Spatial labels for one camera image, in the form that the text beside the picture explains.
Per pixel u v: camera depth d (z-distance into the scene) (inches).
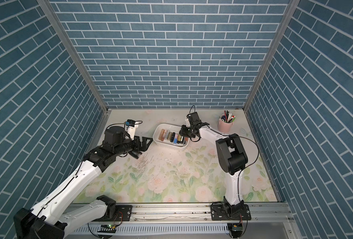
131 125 25.8
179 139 37.9
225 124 39.1
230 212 25.6
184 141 39.3
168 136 40.3
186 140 40.0
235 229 28.9
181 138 38.0
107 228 28.4
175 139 39.9
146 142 26.9
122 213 28.8
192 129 29.7
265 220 29.9
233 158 20.7
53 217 15.6
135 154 35.9
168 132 41.4
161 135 41.0
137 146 25.9
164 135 40.6
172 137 40.5
